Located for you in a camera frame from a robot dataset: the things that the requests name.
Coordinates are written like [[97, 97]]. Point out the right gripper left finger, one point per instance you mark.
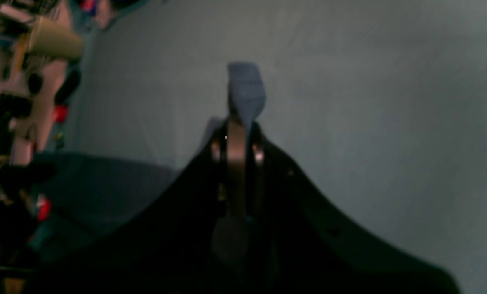
[[164, 250]]

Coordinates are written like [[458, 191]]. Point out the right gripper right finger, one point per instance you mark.
[[318, 248]]

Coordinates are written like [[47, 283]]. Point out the light blue table cloth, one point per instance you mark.
[[381, 103]]

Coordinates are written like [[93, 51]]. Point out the red tape roll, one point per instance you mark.
[[60, 113]]

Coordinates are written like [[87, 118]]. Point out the beige ceramic mug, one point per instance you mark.
[[52, 39]]

